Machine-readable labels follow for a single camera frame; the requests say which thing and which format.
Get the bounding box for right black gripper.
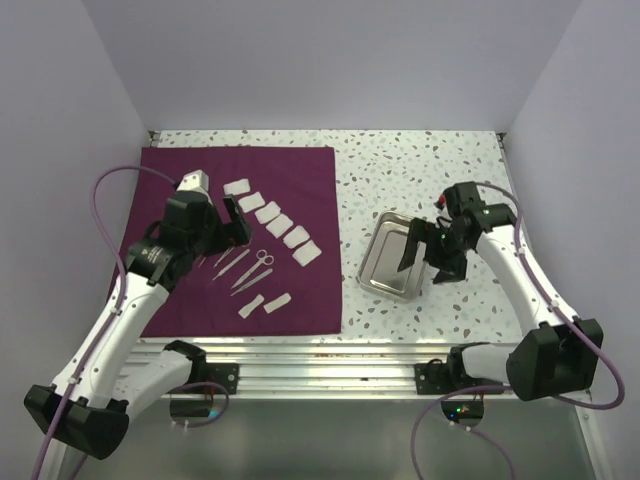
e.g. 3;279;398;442
398;218;471;286

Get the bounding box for steel forceps with rings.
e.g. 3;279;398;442
214;247;234;268

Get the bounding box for steel scissors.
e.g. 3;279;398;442
237;249;274;284

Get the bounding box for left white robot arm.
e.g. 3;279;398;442
24;170;252;460

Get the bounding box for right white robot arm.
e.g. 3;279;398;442
397;182;604;401

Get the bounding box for white gauze pad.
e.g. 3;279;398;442
255;201;281;225
283;225;310;249
293;240;322;267
266;214;293;238
223;178;251;196
239;192;266;213

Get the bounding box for steel instrument tray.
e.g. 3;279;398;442
357;211;427;302

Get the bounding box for white bandage strip left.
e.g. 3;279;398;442
238;295;264;319

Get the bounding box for white bandage strip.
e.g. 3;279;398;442
238;295;264;319
263;293;291;314

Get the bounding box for purple cloth mat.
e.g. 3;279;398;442
120;147;342;338

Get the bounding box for white bandage strip right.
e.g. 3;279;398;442
263;293;291;314

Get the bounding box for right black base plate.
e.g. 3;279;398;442
413;358;459;395

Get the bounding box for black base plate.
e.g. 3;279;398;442
187;363;240;395
413;358;459;395

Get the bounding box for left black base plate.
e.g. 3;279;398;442
187;363;240;395

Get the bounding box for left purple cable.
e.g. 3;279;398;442
29;166;231;480

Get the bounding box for purple cable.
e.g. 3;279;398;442
29;166;231;480
409;180;626;480

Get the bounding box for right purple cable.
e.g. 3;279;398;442
409;180;626;480

